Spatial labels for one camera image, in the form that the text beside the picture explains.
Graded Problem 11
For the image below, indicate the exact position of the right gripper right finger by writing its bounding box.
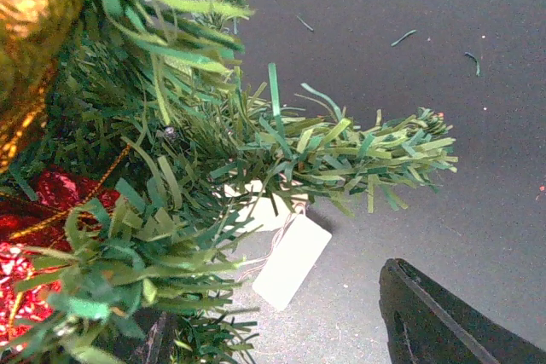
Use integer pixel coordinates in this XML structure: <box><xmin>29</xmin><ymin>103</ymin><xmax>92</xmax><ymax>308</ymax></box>
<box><xmin>380</xmin><ymin>258</ymin><xmax>545</xmax><ymax>364</ymax></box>

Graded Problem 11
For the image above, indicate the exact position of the small green christmas tree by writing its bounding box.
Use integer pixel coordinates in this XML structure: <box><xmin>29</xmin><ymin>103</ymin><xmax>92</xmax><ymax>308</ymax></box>
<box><xmin>1</xmin><ymin>0</ymin><xmax>457</xmax><ymax>363</ymax></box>

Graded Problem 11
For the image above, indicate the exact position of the white bead light string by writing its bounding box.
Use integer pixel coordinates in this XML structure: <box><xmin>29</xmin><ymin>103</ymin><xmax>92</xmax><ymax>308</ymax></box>
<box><xmin>236</xmin><ymin>201</ymin><xmax>308</xmax><ymax>282</ymax></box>

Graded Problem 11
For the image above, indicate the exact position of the gold gift box ornament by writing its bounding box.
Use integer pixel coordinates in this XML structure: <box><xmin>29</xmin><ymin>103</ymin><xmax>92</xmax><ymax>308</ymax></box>
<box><xmin>1</xmin><ymin>0</ymin><xmax>83</xmax><ymax>171</ymax></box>

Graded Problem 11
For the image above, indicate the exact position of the clear battery box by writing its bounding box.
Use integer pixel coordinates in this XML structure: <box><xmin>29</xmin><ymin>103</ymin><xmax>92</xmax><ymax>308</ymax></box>
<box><xmin>252</xmin><ymin>214</ymin><xmax>332</xmax><ymax>311</ymax></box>

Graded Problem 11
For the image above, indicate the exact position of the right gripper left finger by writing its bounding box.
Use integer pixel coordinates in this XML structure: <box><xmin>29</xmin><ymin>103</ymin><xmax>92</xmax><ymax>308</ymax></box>
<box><xmin>97</xmin><ymin>309</ymin><xmax>177</xmax><ymax>364</ymax></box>

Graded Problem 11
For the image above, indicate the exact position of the red gift box ornament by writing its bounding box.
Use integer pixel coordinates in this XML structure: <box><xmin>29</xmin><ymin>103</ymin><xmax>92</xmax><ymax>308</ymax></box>
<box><xmin>1</xmin><ymin>167</ymin><xmax>119</xmax><ymax>346</ymax></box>

